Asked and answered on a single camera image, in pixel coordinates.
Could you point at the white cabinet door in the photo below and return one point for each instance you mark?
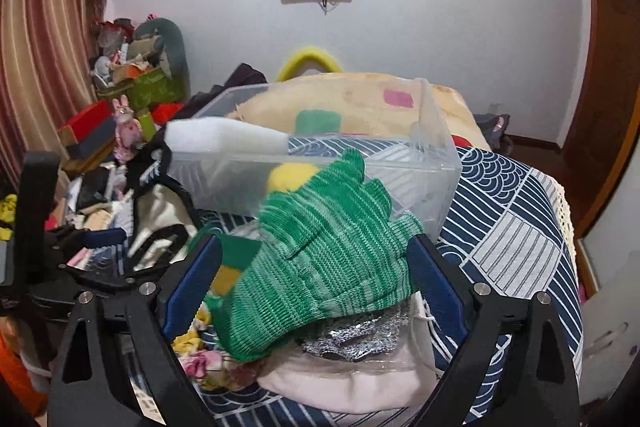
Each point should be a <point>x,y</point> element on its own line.
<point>611,315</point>

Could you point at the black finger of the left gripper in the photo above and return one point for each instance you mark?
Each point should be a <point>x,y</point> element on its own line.
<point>68,240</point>

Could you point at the floral printed fabric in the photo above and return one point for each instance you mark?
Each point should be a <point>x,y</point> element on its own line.
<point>203,360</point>

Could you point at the brown wooden door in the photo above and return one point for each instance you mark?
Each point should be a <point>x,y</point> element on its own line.
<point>605,126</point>

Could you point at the clear plastic storage box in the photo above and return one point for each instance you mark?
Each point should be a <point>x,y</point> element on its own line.
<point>420,172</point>

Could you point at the yellow green scrub sponge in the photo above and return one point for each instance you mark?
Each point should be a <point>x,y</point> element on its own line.
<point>237,255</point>

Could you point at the pink rabbit plush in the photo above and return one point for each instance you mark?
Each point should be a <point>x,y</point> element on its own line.
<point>128,131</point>

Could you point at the beige patterned fleece blanket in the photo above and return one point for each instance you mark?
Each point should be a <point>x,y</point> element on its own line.
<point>368,104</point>

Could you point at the blue white patterned cloth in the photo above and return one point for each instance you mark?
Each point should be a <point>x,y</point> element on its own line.
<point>509,227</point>

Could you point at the pale pink drawstring pouch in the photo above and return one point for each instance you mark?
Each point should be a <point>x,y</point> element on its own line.
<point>407,376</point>

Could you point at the grey backpack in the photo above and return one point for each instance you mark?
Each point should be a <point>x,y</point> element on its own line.
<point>493,128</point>

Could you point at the red box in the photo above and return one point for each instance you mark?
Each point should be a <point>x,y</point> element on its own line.
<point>93,125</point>

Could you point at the white foam block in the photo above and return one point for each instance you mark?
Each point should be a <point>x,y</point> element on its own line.
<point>223,135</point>

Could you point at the dark clothes pile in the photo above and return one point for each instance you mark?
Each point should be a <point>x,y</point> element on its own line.
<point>244,75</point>

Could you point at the yellow fuzzy arch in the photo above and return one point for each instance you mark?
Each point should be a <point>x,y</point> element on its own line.
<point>306,58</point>

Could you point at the red striped curtain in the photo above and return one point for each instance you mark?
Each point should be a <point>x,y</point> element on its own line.
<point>46,47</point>

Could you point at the green knitted glove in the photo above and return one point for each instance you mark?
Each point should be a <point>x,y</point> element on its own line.
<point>331,248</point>

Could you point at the green cardboard clutter box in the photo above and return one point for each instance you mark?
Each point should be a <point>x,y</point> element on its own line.
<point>151,88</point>

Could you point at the white cloth with black straps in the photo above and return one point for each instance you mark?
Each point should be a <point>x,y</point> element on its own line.
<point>164,220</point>

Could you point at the yellow felt ball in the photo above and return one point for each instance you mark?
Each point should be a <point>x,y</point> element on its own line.
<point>289,177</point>

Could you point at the grey green plush cushion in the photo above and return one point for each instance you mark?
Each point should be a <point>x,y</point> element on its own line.
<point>168,48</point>

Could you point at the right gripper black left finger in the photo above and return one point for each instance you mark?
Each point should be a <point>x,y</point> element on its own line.
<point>90,387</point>

